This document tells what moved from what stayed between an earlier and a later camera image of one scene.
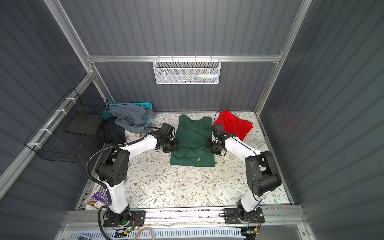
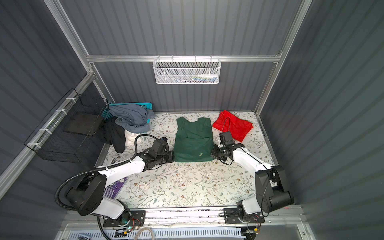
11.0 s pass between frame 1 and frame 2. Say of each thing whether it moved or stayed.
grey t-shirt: stayed
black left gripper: moved
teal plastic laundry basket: stayed
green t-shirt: moved
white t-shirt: stayed
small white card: stayed
